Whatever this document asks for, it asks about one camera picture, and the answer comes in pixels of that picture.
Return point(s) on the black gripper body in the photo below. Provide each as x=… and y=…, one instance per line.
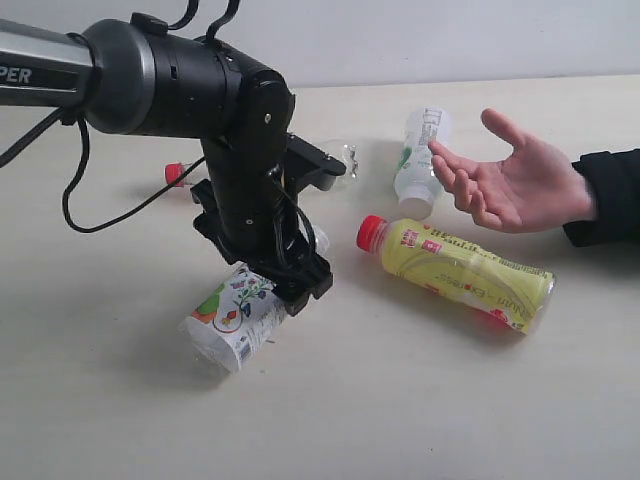
x=247, y=212

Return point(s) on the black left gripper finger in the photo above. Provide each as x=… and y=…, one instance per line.
x=295, y=290

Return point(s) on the clear cola bottle red label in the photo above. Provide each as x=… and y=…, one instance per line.
x=342, y=150

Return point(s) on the white floral label bottle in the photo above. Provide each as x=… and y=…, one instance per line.
x=235, y=320

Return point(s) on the yellow drink bottle red cap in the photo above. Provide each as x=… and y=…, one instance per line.
x=459, y=270

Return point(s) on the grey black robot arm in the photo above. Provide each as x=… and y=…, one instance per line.
x=139, y=78

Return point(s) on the small white-capped clear bottle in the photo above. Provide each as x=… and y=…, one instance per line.
x=415, y=183

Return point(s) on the person's open bare hand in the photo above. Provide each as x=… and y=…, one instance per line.
x=533, y=189

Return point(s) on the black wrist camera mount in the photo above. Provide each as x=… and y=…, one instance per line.
x=306, y=165

